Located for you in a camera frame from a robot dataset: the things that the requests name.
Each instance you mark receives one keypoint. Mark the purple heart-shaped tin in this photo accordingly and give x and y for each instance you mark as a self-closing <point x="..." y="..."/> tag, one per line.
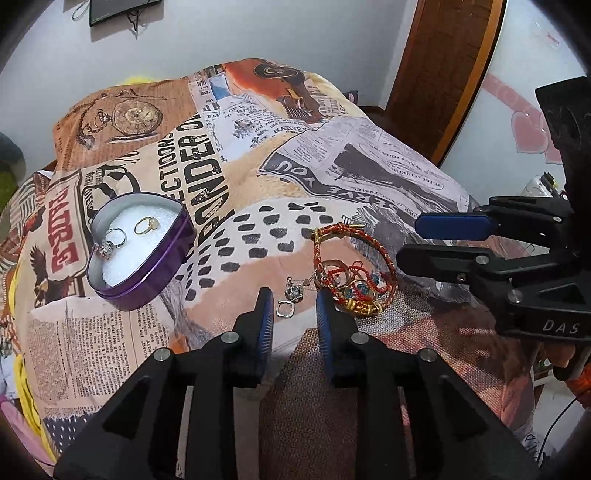
<point x="152" y="279"/>

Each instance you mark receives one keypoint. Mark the green cushion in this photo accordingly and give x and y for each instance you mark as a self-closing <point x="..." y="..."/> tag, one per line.
<point x="7" y="184"/>

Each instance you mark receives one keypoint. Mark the wooden door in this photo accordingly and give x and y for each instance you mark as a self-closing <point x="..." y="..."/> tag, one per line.
<point x="438" y="55"/>

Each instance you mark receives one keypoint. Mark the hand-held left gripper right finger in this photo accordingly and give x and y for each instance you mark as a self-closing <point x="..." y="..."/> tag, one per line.
<point x="323" y="332"/>

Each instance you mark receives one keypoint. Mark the silver crystal pendant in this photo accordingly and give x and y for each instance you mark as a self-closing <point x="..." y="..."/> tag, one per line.
<point x="293" y="291"/>

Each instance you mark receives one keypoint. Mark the person's right hand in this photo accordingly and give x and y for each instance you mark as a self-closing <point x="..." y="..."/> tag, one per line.
<point x="559" y="356"/>

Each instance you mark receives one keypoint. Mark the newspaper print blanket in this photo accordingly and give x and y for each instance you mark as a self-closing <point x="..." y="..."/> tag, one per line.
<point x="231" y="184"/>

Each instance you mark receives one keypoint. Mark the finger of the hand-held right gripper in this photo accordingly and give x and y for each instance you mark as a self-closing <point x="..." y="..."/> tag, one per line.
<point x="443" y="263"/>
<point x="455" y="226"/>

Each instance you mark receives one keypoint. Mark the pink heart wall sticker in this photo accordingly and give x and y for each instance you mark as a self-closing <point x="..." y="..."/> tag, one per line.
<point x="526" y="129"/>

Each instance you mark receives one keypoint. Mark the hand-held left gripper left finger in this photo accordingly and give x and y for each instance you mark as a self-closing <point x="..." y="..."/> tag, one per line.
<point x="266" y="323"/>

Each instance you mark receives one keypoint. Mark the pink cloth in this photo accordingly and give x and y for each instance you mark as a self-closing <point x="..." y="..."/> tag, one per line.
<point x="16" y="429"/>

